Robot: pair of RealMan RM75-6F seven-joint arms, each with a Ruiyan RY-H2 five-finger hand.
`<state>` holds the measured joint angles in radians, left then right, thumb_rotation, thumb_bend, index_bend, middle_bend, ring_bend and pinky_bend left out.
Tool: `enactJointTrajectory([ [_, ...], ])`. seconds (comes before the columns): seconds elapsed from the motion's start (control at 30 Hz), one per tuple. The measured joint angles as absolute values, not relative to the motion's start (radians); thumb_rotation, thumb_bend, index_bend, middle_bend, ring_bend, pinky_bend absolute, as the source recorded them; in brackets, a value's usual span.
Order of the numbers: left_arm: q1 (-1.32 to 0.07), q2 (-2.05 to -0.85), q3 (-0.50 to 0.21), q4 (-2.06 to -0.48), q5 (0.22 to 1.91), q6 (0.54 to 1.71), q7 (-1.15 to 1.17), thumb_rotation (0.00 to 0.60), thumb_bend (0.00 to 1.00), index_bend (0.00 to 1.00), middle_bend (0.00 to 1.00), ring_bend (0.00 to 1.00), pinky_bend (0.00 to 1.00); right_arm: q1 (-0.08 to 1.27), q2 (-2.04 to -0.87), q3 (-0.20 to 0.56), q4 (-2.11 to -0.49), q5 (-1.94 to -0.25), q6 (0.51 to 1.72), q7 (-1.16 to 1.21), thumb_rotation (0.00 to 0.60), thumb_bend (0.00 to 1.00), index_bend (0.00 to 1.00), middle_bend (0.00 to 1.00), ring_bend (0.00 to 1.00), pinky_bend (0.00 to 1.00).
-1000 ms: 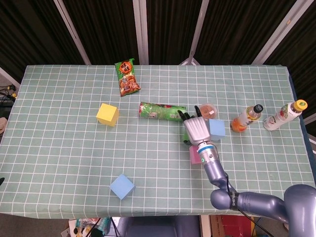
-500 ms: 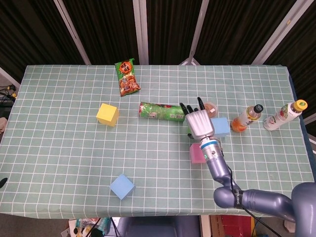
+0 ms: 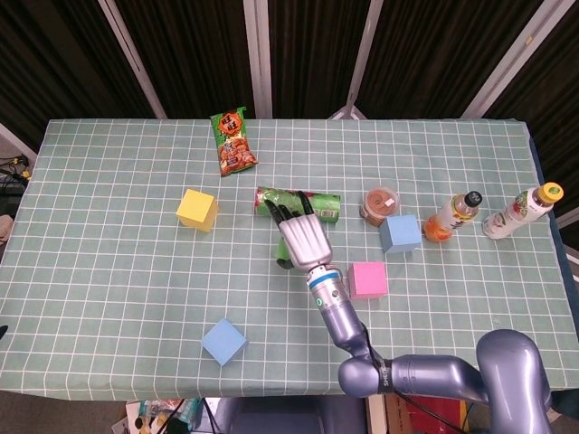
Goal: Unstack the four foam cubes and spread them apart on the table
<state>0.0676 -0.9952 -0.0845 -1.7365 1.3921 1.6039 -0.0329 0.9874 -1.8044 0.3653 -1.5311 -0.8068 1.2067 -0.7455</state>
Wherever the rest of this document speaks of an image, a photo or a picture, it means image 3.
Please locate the orange drink bottle black cap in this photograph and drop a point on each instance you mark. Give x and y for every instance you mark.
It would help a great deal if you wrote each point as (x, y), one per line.
(452, 217)

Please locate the yellow foam block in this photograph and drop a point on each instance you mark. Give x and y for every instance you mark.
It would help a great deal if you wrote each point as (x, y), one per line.
(195, 210)

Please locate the white frame post yellow sticker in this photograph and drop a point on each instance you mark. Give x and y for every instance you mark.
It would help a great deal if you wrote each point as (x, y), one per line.
(511, 56)

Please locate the light blue foam block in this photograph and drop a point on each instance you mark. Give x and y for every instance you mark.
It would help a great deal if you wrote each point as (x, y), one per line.
(224, 341)
(400, 233)

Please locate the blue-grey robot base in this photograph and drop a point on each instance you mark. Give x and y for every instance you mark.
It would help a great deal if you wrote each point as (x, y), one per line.
(289, 418)

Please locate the drink bottle yellow cap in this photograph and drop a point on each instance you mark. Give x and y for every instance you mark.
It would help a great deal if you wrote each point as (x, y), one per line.
(515, 212)

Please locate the green chip can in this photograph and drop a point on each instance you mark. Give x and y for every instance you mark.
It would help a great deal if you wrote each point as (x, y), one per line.
(325, 205)

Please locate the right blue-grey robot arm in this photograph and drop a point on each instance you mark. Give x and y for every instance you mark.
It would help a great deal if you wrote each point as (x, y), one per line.
(344, 325)

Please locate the white table leg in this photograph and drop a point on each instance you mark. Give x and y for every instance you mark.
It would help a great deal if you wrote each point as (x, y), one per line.
(375, 418)

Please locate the beige object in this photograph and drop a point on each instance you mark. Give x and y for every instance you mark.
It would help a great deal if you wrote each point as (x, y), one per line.
(5, 230)

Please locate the cardboard box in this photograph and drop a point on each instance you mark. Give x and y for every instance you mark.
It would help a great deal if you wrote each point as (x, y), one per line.
(395, 420)

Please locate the black pleated curtain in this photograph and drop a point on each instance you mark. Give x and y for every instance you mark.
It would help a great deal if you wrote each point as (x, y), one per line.
(199, 45)

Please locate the red box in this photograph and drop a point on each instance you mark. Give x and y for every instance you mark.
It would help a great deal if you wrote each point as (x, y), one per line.
(434, 416)

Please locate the pink foam block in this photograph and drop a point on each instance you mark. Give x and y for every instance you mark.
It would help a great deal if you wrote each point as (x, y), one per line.
(367, 279)

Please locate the white frame post with foot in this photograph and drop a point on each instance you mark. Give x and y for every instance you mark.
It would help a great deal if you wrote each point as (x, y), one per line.
(363, 59)

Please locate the green foam block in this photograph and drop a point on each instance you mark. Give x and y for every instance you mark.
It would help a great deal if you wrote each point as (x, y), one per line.
(281, 251)

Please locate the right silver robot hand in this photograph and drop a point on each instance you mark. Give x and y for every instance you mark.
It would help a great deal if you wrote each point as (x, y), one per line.
(305, 239)

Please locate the clear jar of rubber bands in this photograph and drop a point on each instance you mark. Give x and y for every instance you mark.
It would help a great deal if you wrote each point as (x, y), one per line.
(377, 203)

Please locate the green snack bag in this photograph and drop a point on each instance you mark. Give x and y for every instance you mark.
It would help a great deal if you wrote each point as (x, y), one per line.
(233, 144)

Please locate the pile of snack packages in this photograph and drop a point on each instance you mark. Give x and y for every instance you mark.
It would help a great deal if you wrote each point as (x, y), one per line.
(158, 416)

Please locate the left black-fingered robot hand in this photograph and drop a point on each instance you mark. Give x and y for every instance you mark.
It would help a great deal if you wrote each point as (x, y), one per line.
(2, 332)

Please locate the green checkered tablecloth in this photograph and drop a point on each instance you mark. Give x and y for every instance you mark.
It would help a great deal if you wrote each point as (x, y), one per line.
(113, 294)

